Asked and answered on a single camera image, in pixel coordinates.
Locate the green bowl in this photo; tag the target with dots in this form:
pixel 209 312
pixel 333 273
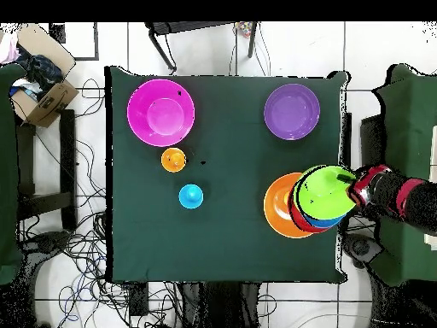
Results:
pixel 324 194

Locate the large blue bowl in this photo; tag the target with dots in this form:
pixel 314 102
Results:
pixel 324 222

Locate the red bowl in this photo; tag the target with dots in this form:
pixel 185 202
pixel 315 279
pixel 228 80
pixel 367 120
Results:
pixel 297 218

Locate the purple bowl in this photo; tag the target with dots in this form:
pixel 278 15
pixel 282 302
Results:
pixel 292 112

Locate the blue cup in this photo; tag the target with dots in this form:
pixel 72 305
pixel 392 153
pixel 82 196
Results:
pixel 191 196

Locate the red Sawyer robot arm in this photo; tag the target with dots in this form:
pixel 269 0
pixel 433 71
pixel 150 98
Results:
pixel 409 201

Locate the black box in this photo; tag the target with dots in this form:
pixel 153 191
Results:
pixel 372 143

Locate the green cloth covered table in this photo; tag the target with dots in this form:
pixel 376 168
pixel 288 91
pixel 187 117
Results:
pixel 409 136
pixel 8 171

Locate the orange bowl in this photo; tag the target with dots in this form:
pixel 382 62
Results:
pixel 275 208

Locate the dark green table cloth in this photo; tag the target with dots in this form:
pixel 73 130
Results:
pixel 222 109

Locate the orange cup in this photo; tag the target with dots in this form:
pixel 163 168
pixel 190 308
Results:
pixel 173 160

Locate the colourful toy pile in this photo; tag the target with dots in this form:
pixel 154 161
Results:
pixel 244 29

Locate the pink bowl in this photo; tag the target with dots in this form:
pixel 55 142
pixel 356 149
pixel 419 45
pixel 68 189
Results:
pixel 160 112

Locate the cardboard box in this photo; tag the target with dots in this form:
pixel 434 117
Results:
pixel 51 106

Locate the dark blue cloth bundle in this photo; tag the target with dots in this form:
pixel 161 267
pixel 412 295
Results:
pixel 41 68

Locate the pink white cloth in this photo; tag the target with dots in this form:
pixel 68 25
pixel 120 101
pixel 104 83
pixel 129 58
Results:
pixel 8 48

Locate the black metal stool frame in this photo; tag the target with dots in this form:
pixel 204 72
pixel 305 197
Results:
pixel 191 26

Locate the black bench frame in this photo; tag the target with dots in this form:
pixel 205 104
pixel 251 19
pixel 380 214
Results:
pixel 67 153

